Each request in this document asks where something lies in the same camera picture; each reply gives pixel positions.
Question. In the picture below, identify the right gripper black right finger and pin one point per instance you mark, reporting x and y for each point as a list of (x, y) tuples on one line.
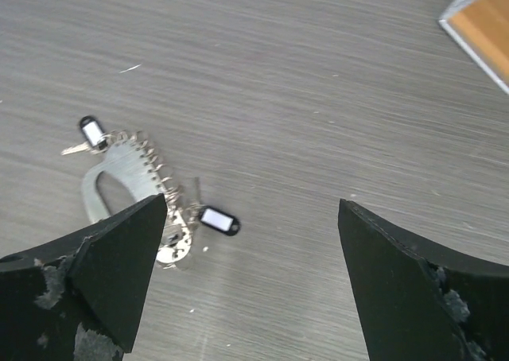
[(419, 300)]

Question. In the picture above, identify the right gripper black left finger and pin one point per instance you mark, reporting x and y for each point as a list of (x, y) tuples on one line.
[(81, 296)]

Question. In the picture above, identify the silver keys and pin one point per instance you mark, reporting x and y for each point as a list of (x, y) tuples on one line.
[(131, 159)]

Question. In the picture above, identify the white wire wooden shelf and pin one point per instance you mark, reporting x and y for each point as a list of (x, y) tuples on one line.
[(480, 28)]

